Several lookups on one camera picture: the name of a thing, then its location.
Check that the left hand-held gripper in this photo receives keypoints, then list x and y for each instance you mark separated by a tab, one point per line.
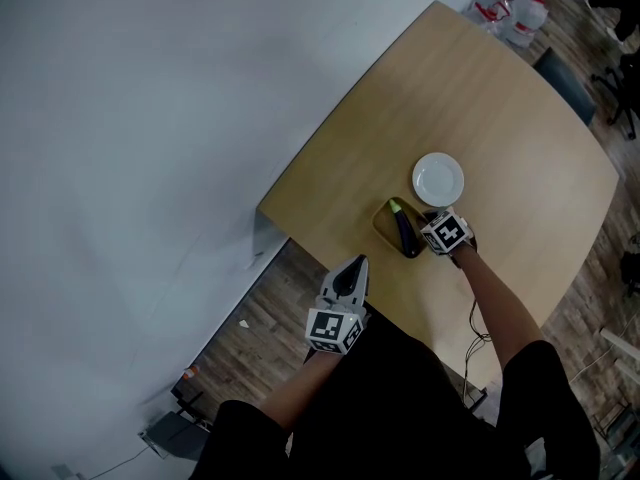
332	330

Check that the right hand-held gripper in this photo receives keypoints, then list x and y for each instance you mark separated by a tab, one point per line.
445	233

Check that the purple eggplant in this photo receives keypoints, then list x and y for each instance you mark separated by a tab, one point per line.
407	235

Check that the yellow rectangular tray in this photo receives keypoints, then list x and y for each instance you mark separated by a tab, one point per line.
384	223

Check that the person's right forearm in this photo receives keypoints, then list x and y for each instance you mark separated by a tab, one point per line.
500	313

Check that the person's left forearm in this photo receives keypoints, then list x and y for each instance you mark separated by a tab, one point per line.
305	393

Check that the white round plate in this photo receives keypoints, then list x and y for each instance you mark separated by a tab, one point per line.
438	179

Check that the person's black shirt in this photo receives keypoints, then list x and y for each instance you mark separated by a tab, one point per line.
395	408

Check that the small orange-capped bottle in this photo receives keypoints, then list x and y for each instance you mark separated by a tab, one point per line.
191	372

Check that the dark grey chair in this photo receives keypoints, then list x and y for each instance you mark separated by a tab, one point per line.
567	85

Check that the dark desk with white legs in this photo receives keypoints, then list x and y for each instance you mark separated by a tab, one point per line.
622	345

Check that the clear red-capped water bottle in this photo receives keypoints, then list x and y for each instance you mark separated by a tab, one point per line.
504	3
531	18
487	18

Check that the black mesh office chair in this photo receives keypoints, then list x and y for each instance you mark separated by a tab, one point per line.
622	93

